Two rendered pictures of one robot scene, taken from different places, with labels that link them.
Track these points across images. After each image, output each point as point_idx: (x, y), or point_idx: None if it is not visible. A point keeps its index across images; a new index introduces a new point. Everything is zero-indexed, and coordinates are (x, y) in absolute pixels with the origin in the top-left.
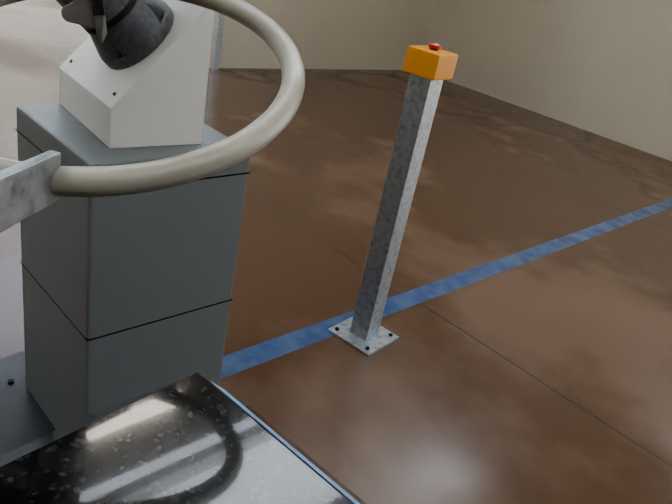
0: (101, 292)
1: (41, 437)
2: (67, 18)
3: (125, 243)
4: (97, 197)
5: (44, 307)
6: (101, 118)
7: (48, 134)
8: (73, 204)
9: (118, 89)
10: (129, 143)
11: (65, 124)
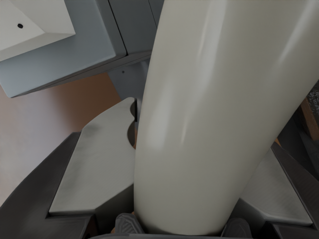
0: (152, 42)
1: (316, 95)
2: None
3: (136, 25)
4: (127, 48)
5: (121, 65)
6: (43, 40)
7: (54, 81)
8: (114, 62)
9: (12, 20)
10: (66, 13)
11: (33, 66)
